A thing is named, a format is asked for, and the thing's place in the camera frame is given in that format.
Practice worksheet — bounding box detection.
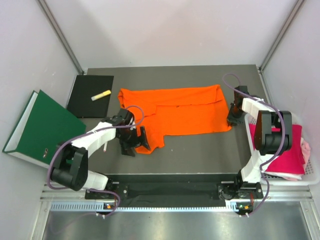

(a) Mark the orange t shirt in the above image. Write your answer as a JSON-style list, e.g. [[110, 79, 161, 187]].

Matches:
[[117, 84, 231, 155]]

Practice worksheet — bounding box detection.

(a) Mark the magenta t shirt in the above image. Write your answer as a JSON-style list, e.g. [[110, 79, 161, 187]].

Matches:
[[249, 123, 306, 175]]

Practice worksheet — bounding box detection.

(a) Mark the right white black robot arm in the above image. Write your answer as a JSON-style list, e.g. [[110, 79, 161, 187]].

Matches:
[[223, 85, 293, 199]]

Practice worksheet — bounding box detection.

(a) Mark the green ring binder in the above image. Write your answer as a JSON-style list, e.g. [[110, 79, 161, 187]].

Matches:
[[2, 90, 86, 169]]

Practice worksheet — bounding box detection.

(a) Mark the grey slotted cable duct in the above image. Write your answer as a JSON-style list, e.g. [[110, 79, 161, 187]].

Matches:
[[50, 202, 239, 213]]

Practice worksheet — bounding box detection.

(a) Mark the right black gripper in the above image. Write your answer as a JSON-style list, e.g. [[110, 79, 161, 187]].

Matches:
[[226, 103, 245, 127]]

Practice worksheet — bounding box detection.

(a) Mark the black notebook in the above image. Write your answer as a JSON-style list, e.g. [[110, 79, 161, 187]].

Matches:
[[66, 75, 114, 118]]

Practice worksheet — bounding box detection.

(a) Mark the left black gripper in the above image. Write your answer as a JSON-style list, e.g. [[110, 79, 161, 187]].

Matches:
[[117, 125, 150, 157]]

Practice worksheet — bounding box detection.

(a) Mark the light pink t shirt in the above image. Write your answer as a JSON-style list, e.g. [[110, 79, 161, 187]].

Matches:
[[284, 137, 311, 181]]

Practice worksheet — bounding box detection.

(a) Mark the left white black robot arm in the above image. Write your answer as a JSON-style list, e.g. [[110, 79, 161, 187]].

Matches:
[[47, 108, 150, 199]]

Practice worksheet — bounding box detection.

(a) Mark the pink white marker pen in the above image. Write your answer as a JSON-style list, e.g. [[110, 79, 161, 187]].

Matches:
[[103, 142, 108, 153]]

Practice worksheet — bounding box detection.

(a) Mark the yellow highlighter pen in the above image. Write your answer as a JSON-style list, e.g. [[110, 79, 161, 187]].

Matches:
[[91, 90, 112, 101]]

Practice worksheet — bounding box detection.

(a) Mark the white plastic laundry basket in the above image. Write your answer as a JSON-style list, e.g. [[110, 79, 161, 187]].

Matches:
[[244, 114, 320, 186]]

